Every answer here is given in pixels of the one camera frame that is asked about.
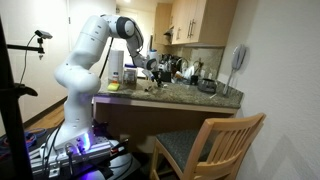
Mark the clear jar purple lid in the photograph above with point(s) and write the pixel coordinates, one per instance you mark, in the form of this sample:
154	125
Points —
130	76

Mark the wooden chair grey seat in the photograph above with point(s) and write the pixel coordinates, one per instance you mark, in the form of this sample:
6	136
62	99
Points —
206	150

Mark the black box on counter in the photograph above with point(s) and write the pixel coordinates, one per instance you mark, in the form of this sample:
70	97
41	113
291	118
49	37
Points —
165	76

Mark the white pill bottle orange label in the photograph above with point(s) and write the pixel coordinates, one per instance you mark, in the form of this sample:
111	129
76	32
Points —
115	78

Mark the grey wall phone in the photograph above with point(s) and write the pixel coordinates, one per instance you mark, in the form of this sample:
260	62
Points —
237	60

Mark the metal spoon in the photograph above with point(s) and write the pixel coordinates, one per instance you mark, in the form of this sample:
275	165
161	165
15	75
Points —
150	88

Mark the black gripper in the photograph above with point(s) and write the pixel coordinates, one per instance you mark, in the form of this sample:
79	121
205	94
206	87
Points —
154	65

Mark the dark grey pot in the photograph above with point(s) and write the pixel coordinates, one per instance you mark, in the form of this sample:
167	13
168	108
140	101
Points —
207	86

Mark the white paper towel roll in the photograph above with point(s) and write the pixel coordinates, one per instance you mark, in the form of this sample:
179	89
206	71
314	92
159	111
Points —
116	61

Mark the yellow sponge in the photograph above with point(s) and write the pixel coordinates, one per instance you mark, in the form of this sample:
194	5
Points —
113	86

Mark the metal robot mounting base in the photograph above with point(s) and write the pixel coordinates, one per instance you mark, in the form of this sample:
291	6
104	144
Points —
80	156

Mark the black tripod stand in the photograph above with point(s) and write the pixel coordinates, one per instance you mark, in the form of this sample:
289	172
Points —
11	116

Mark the black cup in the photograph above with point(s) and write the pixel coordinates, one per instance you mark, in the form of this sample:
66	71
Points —
194	80

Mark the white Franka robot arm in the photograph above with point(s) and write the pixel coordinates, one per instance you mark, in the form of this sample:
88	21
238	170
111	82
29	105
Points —
83	66

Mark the small camera on stand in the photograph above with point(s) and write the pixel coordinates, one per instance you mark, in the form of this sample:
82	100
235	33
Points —
43	34

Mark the white plastic strip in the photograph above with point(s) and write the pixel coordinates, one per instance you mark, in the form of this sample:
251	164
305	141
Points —
213	96

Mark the wooden wall cabinets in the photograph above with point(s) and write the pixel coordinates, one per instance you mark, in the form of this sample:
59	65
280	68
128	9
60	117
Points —
200	21

